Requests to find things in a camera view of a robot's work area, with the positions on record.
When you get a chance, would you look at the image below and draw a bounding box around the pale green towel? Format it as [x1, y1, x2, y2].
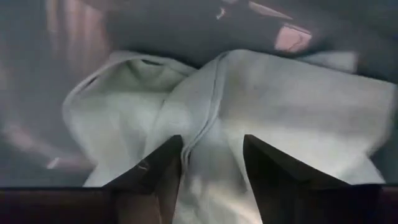
[62, 49, 397, 224]

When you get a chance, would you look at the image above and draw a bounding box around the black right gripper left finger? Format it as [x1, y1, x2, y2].
[102, 134, 184, 224]

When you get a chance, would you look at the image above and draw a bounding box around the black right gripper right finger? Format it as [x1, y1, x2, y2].
[242, 134, 383, 224]

